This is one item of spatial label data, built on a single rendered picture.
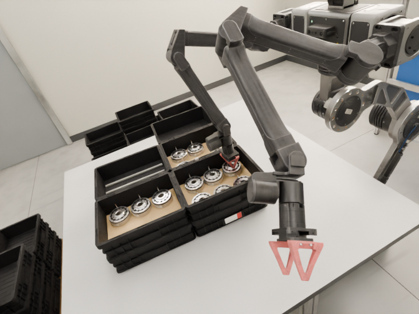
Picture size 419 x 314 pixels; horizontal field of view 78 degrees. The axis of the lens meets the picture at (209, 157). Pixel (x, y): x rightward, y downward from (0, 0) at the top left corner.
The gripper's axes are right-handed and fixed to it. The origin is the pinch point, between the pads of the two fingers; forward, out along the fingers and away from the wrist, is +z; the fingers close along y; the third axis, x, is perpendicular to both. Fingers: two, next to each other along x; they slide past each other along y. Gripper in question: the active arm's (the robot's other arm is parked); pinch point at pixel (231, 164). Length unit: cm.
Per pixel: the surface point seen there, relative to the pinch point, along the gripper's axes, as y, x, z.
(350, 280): 53, 41, 88
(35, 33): -305, -77, -56
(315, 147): 3, 58, 19
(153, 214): 0.9, -47.3, 3.9
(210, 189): 4.4, -16.3, 4.3
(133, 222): 0, -57, 4
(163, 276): 26, -55, 16
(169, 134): -64, -13, 6
